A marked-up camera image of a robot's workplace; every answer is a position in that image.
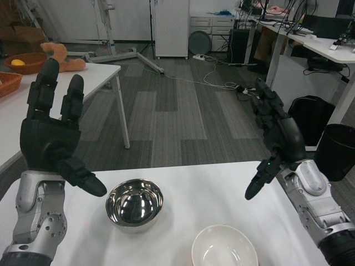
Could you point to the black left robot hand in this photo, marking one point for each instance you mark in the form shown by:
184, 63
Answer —
47, 141

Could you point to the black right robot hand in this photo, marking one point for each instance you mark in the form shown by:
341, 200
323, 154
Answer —
288, 141

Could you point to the metal bowl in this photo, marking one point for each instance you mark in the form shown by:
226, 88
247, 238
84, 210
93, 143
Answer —
134, 205

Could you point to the white ceramic bowl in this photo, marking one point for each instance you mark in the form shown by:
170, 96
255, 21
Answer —
224, 246

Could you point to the black trash bin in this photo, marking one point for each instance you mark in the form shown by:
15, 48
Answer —
337, 152

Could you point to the black floor power strip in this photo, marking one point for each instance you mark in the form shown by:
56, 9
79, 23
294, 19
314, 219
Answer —
247, 91

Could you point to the rectangular orange wicker basket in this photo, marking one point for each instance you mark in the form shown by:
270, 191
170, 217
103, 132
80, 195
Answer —
9, 83

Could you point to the round brown wicker basket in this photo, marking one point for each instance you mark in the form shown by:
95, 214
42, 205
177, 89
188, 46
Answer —
30, 65

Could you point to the orange plush toy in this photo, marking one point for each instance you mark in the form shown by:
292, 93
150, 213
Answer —
69, 62

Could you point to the white side table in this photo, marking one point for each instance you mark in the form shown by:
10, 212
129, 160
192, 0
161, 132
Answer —
97, 74

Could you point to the yellow lemon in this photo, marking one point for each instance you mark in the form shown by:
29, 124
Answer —
17, 63

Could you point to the seated person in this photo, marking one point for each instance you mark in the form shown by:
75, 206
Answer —
263, 47

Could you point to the white office desk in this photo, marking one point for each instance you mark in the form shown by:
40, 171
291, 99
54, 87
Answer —
319, 47

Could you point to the black computer tower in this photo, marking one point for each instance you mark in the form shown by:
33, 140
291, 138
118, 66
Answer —
240, 45

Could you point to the stacked brown cardboard boxes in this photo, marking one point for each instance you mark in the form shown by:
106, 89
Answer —
19, 33

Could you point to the small white desk device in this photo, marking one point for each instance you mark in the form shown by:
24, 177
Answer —
339, 41

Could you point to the black box on desk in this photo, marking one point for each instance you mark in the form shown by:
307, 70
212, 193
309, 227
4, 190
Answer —
327, 26

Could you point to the white power strip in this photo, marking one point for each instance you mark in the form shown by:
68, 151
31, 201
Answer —
199, 57

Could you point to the grey metal hoist stand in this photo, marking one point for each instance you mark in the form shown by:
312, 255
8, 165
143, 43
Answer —
109, 30

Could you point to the grey round tray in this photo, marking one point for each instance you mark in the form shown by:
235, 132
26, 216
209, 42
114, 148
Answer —
199, 42

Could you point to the white drawer cabinet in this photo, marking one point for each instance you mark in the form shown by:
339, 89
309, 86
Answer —
219, 27

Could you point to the blue item on drawers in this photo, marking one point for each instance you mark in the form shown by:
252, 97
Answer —
224, 14

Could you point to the black tripod stand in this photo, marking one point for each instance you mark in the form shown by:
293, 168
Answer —
151, 33

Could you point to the white tall cabinet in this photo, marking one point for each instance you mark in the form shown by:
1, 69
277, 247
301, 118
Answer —
172, 27

